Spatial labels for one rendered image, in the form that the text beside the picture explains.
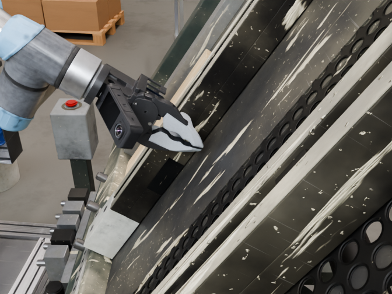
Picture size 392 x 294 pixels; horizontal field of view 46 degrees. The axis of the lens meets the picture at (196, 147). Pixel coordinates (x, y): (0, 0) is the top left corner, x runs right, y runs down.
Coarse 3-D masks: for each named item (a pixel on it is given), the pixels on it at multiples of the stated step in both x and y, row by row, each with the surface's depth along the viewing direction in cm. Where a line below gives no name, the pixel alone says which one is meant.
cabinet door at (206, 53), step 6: (204, 54) 112; (198, 60) 114; (204, 60) 108; (198, 66) 111; (192, 72) 113; (186, 78) 117; (192, 78) 111; (186, 84) 113; (180, 90) 116; (174, 96) 119; (180, 96) 114; (174, 102) 115; (162, 120) 118; (138, 150) 126; (132, 156) 130; (138, 156) 123; (132, 162) 125
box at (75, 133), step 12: (60, 108) 151; (84, 108) 151; (60, 120) 150; (72, 120) 150; (84, 120) 149; (60, 132) 152; (72, 132) 152; (84, 132) 152; (96, 132) 164; (60, 144) 155; (72, 144) 154; (84, 144) 154; (96, 144) 164; (60, 156) 157; (72, 156) 157; (84, 156) 157
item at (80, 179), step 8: (72, 160) 162; (80, 160) 162; (88, 160) 164; (72, 168) 163; (80, 168) 163; (88, 168) 164; (80, 176) 165; (88, 176) 165; (80, 184) 167; (88, 184) 167
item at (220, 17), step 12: (228, 0) 111; (240, 0) 111; (216, 12) 113; (228, 12) 112; (216, 24) 114; (204, 36) 116; (216, 36) 115; (192, 48) 117; (204, 48) 117; (192, 60) 119; (180, 72) 121; (168, 84) 123; (180, 84) 123; (168, 96) 125; (156, 120) 129
